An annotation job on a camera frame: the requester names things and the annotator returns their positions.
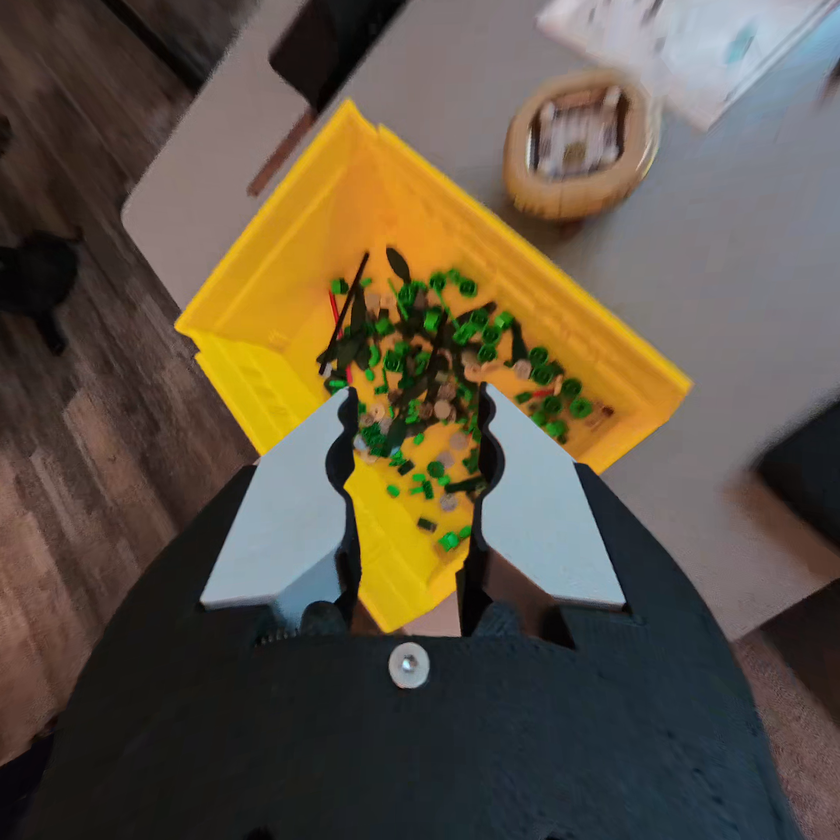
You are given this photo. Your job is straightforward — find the grey desk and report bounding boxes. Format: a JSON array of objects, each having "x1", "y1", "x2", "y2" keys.
[{"x1": 121, "y1": 0, "x2": 840, "y2": 641}]

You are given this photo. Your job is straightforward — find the pile of green brick parts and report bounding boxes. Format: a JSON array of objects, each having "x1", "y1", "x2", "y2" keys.
[{"x1": 318, "y1": 246, "x2": 616, "y2": 553}]

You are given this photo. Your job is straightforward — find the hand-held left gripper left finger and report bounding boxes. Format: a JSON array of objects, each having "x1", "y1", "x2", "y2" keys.
[{"x1": 199, "y1": 386, "x2": 363, "y2": 627}]

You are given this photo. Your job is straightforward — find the building instruction booklet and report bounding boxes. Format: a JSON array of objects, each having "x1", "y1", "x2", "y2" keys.
[{"x1": 535, "y1": 0, "x2": 840, "y2": 132}]

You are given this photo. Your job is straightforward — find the tan brick-built pot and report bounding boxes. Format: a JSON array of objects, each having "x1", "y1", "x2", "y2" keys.
[{"x1": 502, "y1": 69, "x2": 660, "y2": 222}]

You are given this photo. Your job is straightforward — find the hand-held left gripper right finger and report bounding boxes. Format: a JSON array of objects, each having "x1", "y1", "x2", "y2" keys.
[{"x1": 459, "y1": 382, "x2": 629, "y2": 614}]

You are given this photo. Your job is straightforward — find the yellow plastic bin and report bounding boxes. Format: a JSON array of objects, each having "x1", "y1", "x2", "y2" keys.
[{"x1": 174, "y1": 98, "x2": 694, "y2": 634}]

